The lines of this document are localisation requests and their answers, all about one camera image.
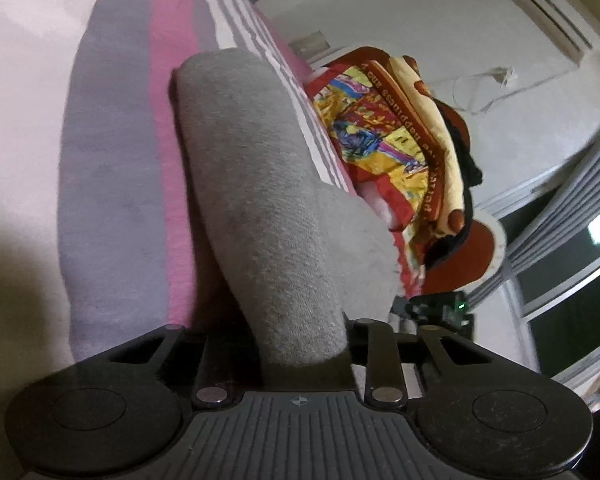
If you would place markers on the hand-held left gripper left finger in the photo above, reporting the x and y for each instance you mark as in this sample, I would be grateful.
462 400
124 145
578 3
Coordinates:
212 362

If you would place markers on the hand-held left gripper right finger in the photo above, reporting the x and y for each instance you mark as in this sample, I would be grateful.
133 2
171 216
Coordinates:
380 355

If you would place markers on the orange cushion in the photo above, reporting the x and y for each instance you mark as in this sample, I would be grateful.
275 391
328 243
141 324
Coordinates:
470 255

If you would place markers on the large glass window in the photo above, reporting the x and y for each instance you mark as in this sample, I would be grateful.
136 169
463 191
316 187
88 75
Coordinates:
580 305

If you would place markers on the long grey curtain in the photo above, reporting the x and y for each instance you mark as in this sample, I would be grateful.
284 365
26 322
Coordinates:
555 210

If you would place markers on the black cloth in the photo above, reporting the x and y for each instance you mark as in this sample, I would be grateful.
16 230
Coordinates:
464 150

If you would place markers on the colourful printed blanket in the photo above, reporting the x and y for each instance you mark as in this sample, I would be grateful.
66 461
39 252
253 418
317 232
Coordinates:
380 125

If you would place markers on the white air conditioner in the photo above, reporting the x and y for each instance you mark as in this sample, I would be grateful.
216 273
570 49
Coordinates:
545 5

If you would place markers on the beige wall plate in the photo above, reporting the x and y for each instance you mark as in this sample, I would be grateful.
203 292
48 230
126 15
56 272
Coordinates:
310 42

